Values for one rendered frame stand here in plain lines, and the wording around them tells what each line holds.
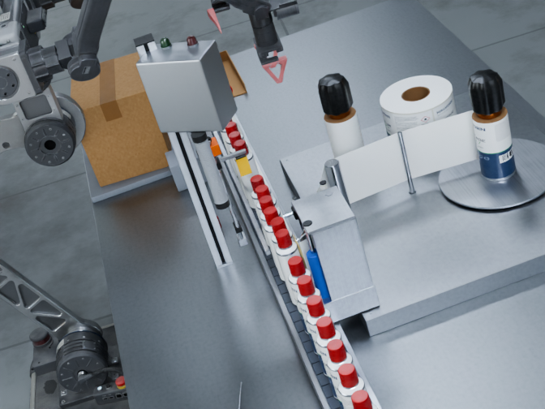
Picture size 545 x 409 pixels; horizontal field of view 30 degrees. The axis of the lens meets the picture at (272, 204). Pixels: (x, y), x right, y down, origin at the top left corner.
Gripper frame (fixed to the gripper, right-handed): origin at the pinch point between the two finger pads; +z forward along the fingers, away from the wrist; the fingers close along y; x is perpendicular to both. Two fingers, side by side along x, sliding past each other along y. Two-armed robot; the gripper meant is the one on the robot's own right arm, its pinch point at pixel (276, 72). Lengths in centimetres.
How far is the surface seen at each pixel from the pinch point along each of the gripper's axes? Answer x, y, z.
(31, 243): 120, 153, 124
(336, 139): -10.5, -10.5, 19.0
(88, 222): 93, 155, 123
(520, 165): -53, -30, 31
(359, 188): -11.5, -26.5, 25.5
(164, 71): 25.9, -31.5, -24.4
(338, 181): -6.3, -31.0, 18.4
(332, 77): -13.5, -6.7, 2.8
